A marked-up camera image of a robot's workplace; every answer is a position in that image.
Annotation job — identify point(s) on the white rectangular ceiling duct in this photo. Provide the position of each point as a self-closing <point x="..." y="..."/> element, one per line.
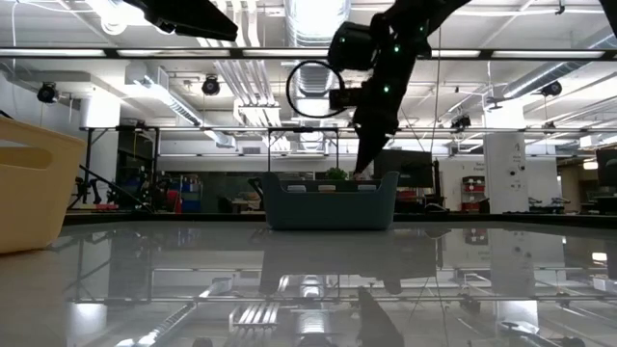
<point x="183" y="113"/>

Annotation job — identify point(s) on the green potted plant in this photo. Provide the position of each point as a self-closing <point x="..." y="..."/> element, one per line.
<point x="336" y="174"/>

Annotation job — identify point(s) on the white pillar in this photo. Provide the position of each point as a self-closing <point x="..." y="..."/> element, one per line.
<point x="503" y="159"/>

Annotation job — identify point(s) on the grey horizontal frame rail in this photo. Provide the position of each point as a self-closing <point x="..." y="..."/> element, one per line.
<point x="414" y="130"/>

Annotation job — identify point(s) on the teal plastic bin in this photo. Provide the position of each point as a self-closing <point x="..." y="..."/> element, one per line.
<point x="332" y="212"/>

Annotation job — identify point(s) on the black background robot arm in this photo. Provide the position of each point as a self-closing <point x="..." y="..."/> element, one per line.
<point x="89" y="190"/>

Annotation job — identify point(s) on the black ceiling spotlight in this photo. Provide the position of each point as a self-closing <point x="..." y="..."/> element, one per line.
<point x="47" y="92"/>
<point x="461" y="121"/>
<point x="210" y="86"/>
<point x="551" y="89"/>

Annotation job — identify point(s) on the blue storage crates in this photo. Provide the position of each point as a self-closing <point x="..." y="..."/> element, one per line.
<point x="192" y="205"/>

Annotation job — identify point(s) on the red storage shelf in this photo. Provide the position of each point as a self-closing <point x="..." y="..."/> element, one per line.
<point x="473" y="193"/>

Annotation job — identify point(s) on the round silver ventilation duct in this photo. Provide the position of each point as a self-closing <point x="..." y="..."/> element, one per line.
<point x="315" y="19"/>

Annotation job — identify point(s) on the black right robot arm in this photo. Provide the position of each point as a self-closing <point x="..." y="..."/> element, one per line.
<point x="434" y="12"/>

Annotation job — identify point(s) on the black slanted rod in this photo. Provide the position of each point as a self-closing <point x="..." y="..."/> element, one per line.
<point x="120" y="193"/>

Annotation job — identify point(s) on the black overhead frame bar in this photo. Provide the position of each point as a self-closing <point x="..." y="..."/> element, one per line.
<point x="236" y="53"/>

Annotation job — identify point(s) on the black monitor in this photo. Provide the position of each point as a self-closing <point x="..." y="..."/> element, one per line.
<point x="407" y="166"/>

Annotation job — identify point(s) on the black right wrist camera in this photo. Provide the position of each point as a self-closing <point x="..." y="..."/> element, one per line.
<point x="347" y="98"/>

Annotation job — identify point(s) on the yellow plastic bin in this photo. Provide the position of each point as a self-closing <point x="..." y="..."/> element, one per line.
<point x="34" y="202"/>

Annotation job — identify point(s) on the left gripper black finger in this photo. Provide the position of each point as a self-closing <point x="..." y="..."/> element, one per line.
<point x="193" y="21"/>

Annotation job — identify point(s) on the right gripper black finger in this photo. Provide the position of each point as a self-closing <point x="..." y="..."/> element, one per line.
<point x="368" y="149"/>

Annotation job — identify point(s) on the black shelf rack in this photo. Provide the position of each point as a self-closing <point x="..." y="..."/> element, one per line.
<point x="137" y="159"/>

